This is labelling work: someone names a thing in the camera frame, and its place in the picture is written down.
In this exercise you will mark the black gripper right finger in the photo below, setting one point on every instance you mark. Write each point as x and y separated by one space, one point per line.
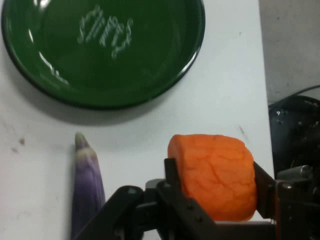
290 207

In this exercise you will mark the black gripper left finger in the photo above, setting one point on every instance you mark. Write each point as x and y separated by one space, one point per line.
150 207

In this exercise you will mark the orange carrot chunk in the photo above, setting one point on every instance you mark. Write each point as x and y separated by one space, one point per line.
215 175

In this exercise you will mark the purple eggplant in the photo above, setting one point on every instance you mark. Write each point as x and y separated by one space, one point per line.
87 185

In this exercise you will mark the black round floor object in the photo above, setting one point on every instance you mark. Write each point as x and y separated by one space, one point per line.
292 130

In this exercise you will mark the green plate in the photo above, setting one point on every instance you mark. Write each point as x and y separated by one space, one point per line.
105 52

